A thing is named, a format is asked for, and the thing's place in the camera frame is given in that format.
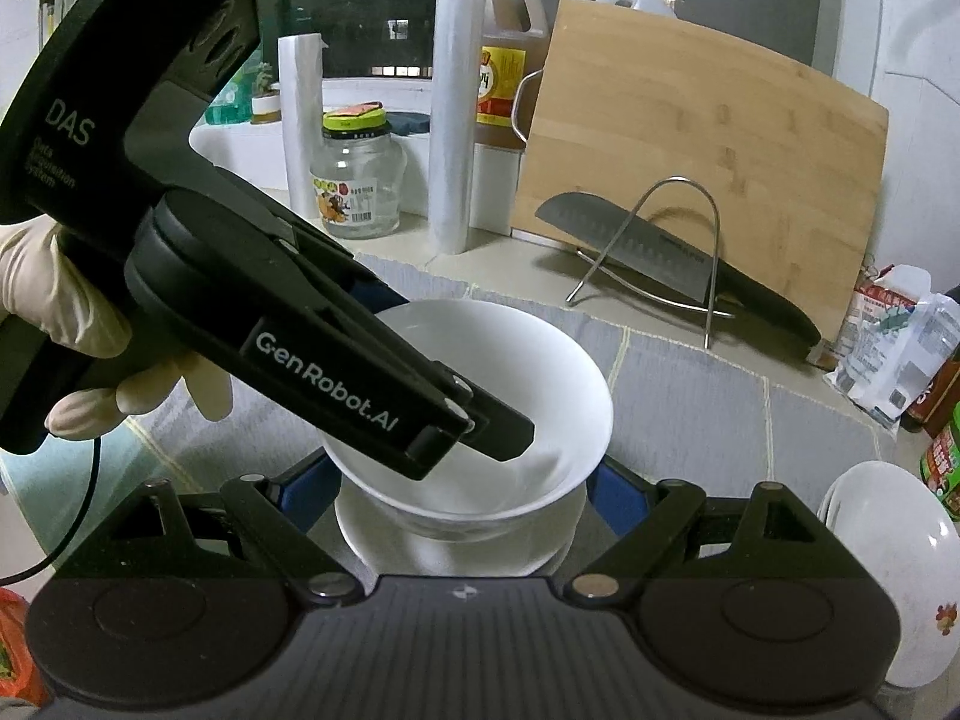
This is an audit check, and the red printed food bag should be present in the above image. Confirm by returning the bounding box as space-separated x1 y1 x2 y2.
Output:
809 265 932 371

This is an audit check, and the tall cling film roll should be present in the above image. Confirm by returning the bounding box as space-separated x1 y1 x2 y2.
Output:
428 0 485 255

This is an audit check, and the cleaver knife black handle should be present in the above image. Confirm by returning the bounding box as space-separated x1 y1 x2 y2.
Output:
535 192 820 346

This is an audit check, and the bamboo cutting board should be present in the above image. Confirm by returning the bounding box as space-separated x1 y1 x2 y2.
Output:
511 0 889 341

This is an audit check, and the short white paper roll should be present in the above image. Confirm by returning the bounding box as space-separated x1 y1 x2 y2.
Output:
278 32 327 220

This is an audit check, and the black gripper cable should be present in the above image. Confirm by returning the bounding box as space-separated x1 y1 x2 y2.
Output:
0 432 104 589

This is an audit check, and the wire knife rack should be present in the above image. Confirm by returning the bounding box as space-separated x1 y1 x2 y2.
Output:
537 176 731 349

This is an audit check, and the cooking oil jug yellow cap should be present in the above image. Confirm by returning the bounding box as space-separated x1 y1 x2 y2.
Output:
475 0 550 151

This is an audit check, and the white floral bowl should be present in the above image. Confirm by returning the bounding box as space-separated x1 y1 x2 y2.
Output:
324 299 613 541

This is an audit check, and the dark soy sauce bottle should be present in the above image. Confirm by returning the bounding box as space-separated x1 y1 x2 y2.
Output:
901 355 960 437

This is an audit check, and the orange plastic bag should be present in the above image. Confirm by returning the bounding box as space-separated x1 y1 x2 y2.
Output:
0 589 50 707

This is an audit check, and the glass jar green lid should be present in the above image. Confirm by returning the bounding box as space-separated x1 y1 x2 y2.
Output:
309 103 407 239

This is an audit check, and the green dish soap bottle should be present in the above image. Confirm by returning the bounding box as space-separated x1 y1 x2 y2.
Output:
203 49 262 125

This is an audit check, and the white plate fruit print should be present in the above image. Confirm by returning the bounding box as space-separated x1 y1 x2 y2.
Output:
818 460 960 691

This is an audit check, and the grey and teal checked mat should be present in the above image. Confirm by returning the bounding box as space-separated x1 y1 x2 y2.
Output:
2 299 896 550

